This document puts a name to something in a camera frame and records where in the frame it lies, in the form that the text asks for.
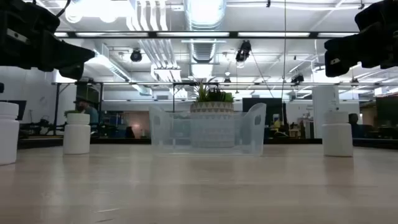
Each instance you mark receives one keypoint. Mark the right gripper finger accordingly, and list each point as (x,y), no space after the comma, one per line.
(337,66)
(354,45)

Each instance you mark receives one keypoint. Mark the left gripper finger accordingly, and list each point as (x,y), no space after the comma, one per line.
(72,71)
(65,53)

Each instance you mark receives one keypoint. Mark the white plastic pill bottle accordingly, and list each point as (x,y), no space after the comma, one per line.
(76,137)
(337,140)
(7,140)

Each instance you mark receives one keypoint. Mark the clear plastic basket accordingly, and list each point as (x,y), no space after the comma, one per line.
(161,130)

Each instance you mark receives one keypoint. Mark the person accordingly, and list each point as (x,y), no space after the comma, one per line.
(354,119)
(90,113)

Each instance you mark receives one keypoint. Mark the black computer monitor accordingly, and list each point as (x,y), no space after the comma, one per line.
(22,109)
(387,109)

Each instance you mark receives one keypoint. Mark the black ceiling spotlight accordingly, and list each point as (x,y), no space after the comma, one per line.
(136,56)

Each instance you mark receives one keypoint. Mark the black overhead light bar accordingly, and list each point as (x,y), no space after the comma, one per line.
(152,34)

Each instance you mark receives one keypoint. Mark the succulent in patterned pot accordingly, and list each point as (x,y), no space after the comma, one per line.
(211,107)

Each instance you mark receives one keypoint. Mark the black aluminium table frame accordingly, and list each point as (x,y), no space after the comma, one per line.
(124,141)

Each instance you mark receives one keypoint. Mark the silver ventilation duct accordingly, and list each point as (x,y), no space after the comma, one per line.
(205,15)

